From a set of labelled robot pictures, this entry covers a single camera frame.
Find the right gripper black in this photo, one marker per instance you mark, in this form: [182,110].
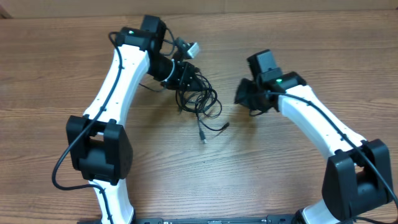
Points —
[242,97]

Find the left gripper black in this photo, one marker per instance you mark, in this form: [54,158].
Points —
[187,72]

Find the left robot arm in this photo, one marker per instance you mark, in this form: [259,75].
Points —
[97,141]

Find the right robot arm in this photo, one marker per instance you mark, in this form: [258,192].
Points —
[358,174]

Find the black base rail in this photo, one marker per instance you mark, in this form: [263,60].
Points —
[270,219]

